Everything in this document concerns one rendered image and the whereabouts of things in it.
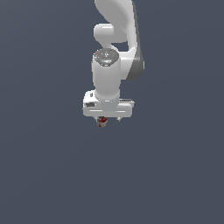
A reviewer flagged small red object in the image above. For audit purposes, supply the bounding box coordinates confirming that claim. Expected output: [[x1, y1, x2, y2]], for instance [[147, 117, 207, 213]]
[[97, 116, 109, 128]]

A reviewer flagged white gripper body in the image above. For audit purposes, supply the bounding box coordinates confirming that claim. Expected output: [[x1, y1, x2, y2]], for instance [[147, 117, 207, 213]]
[[82, 90, 135, 118]]

